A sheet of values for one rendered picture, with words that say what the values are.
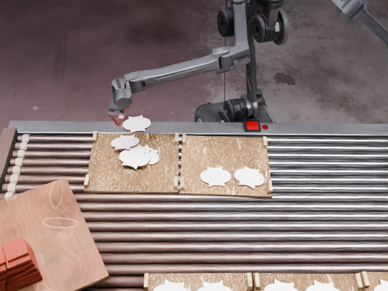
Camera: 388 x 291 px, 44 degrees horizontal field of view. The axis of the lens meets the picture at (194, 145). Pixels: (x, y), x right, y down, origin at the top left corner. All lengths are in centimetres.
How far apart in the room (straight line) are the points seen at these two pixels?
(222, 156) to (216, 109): 126
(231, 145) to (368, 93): 219
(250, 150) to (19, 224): 107
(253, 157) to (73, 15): 309
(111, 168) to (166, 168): 25
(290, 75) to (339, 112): 56
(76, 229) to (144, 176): 43
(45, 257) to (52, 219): 17
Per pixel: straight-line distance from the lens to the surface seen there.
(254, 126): 243
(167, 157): 225
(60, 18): 494
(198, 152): 227
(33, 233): 196
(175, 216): 207
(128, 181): 217
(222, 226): 205
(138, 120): 243
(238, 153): 229
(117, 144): 229
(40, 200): 204
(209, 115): 345
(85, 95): 401
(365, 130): 259
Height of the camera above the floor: 264
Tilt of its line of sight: 48 degrees down
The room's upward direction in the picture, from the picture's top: 3 degrees clockwise
